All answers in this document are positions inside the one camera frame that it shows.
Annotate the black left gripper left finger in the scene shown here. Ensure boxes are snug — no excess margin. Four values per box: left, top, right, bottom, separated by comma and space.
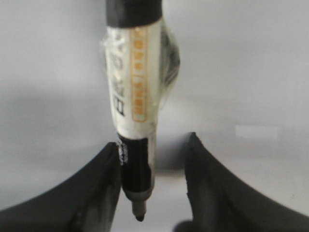
0, 142, 121, 232

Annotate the white whiteboard with aluminium frame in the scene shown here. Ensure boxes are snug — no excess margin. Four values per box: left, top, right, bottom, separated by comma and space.
0, 0, 309, 232

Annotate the black whiteboard marker white label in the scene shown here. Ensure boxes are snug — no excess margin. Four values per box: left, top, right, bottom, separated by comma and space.
102, 0, 180, 221

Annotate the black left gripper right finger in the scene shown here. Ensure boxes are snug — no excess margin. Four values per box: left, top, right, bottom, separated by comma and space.
173, 132, 309, 232

